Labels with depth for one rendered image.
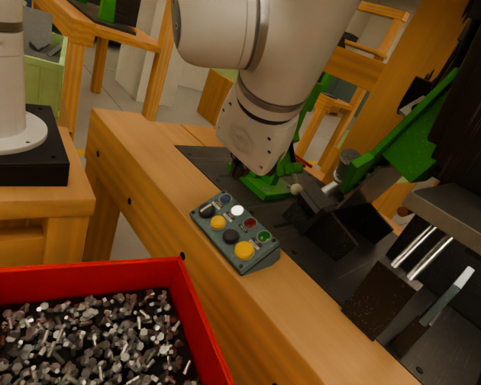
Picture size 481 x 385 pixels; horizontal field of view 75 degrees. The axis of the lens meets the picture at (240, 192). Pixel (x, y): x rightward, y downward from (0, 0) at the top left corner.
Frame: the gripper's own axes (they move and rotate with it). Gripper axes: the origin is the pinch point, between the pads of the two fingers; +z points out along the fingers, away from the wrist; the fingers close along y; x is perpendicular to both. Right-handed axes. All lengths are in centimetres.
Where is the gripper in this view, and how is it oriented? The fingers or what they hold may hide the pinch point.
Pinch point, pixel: (240, 166)
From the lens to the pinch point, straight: 50.8
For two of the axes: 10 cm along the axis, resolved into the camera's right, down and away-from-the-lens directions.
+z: -2.1, 4.6, 8.6
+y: 7.0, 6.8, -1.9
